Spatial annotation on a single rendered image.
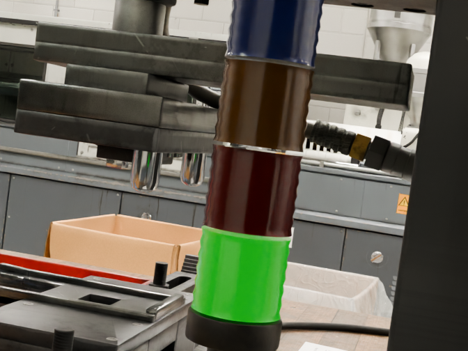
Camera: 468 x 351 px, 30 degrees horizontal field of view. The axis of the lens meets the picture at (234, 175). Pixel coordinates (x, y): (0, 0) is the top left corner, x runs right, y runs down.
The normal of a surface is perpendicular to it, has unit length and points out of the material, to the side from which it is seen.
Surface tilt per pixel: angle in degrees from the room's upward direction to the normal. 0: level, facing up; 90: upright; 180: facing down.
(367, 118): 90
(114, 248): 88
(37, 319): 0
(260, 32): 104
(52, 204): 90
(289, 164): 76
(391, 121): 90
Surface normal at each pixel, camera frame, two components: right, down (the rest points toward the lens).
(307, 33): 0.69, -0.11
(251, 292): 0.26, -0.16
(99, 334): 0.14, -0.99
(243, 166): -0.31, 0.26
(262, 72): -0.12, -0.21
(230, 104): -0.73, 0.18
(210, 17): -0.28, 0.01
